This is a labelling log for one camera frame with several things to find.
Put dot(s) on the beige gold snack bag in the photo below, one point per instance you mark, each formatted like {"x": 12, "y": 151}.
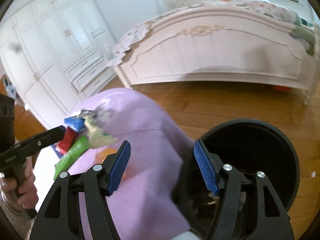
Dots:
{"x": 97, "y": 137}

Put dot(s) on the purple round tablecloth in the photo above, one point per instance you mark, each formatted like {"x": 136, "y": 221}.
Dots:
{"x": 142, "y": 206}

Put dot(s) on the blue snack packet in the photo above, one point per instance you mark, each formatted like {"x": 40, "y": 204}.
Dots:
{"x": 76, "y": 124}

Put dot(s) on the bright green wipes pack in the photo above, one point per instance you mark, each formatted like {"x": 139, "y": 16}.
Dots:
{"x": 80, "y": 146}

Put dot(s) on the black round trash bin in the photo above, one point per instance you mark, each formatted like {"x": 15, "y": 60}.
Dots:
{"x": 250, "y": 146}

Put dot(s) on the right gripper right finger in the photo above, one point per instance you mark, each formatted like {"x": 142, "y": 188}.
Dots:
{"x": 248, "y": 208}

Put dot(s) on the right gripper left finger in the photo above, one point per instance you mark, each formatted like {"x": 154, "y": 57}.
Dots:
{"x": 59, "y": 216}

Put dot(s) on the red snack packet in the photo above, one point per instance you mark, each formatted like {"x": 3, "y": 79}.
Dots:
{"x": 65, "y": 144}

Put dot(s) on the white wardrobe with drawers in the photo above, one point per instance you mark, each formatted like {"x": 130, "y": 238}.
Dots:
{"x": 54, "y": 53}

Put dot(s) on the person's left hand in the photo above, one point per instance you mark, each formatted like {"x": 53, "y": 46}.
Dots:
{"x": 23, "y": 196}

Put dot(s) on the floral bed quilt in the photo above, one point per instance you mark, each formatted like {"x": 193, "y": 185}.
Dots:
{"x": 207, "y": 17}

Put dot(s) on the cream white bed frame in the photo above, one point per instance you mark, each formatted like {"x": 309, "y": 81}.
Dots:
{"x": 231, "y": 55}

